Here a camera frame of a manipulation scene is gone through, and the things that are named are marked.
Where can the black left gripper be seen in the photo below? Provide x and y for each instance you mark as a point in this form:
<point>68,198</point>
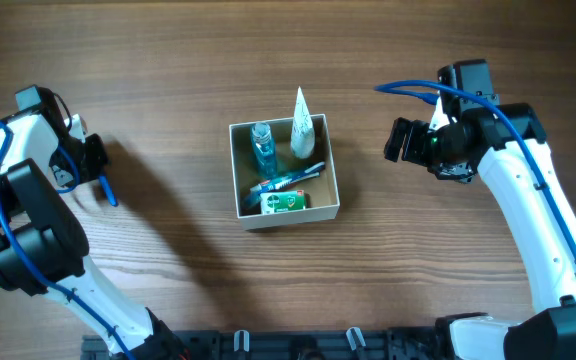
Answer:
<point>94,156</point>

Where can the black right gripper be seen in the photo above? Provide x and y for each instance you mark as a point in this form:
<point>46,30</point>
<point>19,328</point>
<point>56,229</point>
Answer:
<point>413,143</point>

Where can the white lotion tube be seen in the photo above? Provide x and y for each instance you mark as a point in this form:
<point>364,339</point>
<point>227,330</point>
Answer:
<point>302,134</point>

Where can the small blue item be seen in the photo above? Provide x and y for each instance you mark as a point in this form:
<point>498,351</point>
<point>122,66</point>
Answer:
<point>252,199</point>

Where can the blue liquid bottle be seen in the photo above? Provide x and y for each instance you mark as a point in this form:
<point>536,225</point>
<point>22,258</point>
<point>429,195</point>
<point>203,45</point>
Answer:
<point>264,149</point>

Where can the green soap packet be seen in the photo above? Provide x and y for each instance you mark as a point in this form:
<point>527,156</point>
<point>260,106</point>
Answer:
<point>280,202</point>

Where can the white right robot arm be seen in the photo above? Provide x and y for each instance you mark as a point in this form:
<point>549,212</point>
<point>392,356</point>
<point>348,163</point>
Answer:
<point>472,134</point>

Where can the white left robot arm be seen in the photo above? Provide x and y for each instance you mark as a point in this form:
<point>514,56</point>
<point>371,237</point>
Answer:
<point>45,152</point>

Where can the white cardboard box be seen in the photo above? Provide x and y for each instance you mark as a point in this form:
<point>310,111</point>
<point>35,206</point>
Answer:
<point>322,195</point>

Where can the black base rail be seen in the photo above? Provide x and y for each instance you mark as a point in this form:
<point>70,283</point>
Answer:
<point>354,343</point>

